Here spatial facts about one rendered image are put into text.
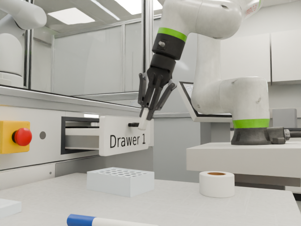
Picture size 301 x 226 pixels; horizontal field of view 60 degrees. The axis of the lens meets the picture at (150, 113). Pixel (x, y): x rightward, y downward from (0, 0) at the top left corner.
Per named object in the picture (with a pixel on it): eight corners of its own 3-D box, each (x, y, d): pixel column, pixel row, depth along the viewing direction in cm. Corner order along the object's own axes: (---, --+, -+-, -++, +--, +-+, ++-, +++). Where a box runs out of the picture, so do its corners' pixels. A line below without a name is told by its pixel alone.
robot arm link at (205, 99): (197, 118, 114) (202, 11, 127) (235, 116, 105) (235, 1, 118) (184, 110, 103) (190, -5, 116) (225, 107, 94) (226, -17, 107)
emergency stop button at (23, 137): (33, 145, 59) (34, 128, 59) (18, 146, 55) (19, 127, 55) (24, 145, 60) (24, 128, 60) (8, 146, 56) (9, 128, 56)
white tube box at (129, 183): (154, 189, 57) (154, 171, 58) (130, 197, 50) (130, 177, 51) (112, 182, 64) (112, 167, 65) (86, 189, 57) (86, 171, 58)
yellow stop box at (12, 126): (32, 151, 61) (32, 120, 61) (4, 154, 54) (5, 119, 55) (16, 150, 63) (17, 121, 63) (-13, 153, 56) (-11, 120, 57)
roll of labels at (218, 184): (241, 194, 53) (241, 174, 53) (219, 199, 49) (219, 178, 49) (214, 188, 59) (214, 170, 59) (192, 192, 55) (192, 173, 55)
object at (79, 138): (142, 145, 96) (142, 128, 97) (102, 150, 73) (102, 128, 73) (58, 142, 112) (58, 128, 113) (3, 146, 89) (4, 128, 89)
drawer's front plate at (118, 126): (148, 148, 97) (148, 119, 98) (104, 156, 70) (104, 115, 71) (144, 148, 98) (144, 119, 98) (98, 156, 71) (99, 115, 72)
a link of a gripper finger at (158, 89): (162, 76, 83) (166, 77, 82) (152, 110, 83) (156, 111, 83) (157, 74, 79) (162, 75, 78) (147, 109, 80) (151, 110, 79)
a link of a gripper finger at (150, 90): (155, 73, 79) (151, 72, 80) (143, 108, 80) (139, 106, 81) (160, 76, 83) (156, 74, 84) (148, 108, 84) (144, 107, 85)
